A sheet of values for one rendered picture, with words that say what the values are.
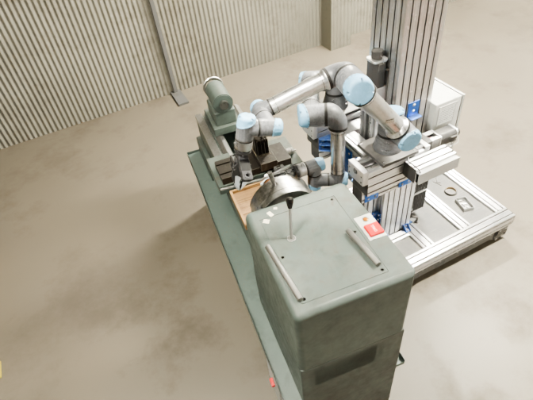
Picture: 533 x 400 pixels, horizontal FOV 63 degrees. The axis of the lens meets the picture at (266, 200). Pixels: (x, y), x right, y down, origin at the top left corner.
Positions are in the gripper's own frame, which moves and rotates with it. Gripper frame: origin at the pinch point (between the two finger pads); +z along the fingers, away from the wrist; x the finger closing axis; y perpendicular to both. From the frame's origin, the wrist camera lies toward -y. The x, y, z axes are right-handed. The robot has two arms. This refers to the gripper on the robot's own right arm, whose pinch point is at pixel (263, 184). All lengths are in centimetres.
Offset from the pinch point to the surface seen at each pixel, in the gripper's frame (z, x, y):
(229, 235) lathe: 20, -54, 24
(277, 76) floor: -113, -107, 298
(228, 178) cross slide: 13.4, -12.0, 27.2
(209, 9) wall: -52, -25, 332
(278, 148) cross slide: -23.1, -10.9, 39.7
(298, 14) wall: -163, -59, 345
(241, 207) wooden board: 12.1, -19.5, 9.0
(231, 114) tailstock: -7, -10, 88
